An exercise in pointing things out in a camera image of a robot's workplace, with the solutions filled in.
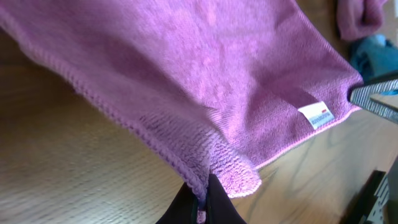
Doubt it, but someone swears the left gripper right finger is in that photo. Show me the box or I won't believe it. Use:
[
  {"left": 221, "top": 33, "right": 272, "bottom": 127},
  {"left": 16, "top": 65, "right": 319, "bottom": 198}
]
[{"left": 205, "top": 174, "right": 246, "bottom": 224}]

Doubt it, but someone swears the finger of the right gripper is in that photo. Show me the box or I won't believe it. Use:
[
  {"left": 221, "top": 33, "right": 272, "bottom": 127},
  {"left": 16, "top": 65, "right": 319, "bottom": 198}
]
[{"left": 349, "top": 70, "right": 397, "bottom": 124}]

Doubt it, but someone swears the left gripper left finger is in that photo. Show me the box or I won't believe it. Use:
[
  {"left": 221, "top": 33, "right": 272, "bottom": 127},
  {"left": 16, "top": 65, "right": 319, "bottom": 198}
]
[{"left": 156, "top": 183, "right": 198, "bottom": 224}]

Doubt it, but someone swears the purple cloth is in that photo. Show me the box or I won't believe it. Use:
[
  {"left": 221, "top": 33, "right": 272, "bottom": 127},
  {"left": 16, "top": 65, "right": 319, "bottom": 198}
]
[
  {"left": 1, "top": 1, "right": 363, "bottom": 223},
  {"left": 336, "top": 0, "right": 387, "bottom": 41}
]

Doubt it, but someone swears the crumpled blue cloth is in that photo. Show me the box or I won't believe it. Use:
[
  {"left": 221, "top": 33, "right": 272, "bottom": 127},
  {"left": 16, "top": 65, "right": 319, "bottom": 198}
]
[{"left": 349, "top": 34, "right": 397, "bottom": 82}]

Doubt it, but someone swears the crumpled purple cloth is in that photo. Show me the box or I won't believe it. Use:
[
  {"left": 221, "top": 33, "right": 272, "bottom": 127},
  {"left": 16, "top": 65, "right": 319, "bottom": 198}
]
[{"left": 336, "top": 0, "right": 387, "bottom": 41}]

